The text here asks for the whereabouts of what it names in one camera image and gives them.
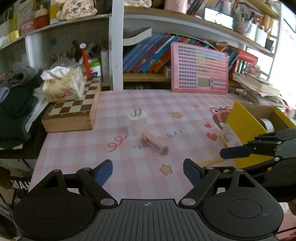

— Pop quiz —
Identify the clear tape roll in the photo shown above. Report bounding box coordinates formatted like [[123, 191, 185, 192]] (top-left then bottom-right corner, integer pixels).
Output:
[[257, 118, 274, 133]]

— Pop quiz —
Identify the pink cylindrical gadget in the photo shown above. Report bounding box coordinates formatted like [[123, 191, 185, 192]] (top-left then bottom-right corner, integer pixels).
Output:
[[142, 131, 169, 155]]

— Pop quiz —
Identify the white plug adapter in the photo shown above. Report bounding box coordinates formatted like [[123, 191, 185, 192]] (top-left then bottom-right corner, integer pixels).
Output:
[[125, 108, 147, 136]]

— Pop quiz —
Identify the yellow cardboard box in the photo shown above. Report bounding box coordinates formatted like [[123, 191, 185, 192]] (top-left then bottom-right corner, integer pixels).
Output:
[[220, 101, 295, 168]]

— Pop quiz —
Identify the stack of papers and books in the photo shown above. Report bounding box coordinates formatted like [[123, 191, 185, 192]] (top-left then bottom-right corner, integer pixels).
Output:
[[233, 73, 289, 112]]

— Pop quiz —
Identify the wooden chessboard box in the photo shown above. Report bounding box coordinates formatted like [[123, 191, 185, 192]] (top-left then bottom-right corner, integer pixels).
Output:
[[42, 77, 101, 133]]

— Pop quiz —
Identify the pink checked tablecloth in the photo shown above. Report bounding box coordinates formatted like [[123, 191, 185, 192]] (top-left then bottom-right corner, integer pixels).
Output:
[[31, 90, 237, 200]]

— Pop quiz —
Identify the red dictionary book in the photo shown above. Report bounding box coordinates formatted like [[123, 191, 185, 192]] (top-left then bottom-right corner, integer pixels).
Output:
[[237, 49, 258, 65]]

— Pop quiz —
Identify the floral tissue pack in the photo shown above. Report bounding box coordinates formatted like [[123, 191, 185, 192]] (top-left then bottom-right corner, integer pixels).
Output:
[[41, 66, 86, 102]]

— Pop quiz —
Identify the pink keyboard learning toy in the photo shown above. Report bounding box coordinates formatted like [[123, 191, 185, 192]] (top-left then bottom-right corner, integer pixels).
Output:
[[171, 42, 229, 94]]

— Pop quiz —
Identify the pile of dark clothes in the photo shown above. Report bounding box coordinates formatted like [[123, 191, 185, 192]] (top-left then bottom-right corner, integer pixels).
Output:
[[1, 62, 43, 150]]

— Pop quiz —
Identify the white bookshelf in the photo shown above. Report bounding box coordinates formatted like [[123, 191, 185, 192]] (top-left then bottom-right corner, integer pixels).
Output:
[[1, 1, 278, 90]]

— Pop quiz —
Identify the white pen holder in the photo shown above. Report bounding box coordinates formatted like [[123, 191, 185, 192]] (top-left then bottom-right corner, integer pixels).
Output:
[[254, 28, 267, 47]]

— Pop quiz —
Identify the red white pen toy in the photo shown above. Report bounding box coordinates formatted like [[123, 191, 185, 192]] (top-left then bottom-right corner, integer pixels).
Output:
[[80, 43, 92, 79]]

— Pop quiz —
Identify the row of blue books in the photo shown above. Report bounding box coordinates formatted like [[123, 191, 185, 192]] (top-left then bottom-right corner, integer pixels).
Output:
[[122, 33, 180, 73]]

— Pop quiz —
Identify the lit phone on shelf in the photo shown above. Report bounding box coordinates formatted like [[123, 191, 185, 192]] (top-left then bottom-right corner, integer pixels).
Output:
[[204, 8, 234, 30]]

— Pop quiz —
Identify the pink floral plush doll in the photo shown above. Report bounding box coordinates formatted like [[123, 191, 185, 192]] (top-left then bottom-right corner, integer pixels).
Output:
[[56, 0, 97, 21]]

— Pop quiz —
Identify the pink cylinder container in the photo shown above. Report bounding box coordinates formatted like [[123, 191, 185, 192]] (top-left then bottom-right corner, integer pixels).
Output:
[[165, 0, 188, 9]]

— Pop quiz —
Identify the white quilted handbag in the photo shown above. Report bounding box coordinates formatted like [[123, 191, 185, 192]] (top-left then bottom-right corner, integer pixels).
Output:
[[125, 0, 152, 8]]

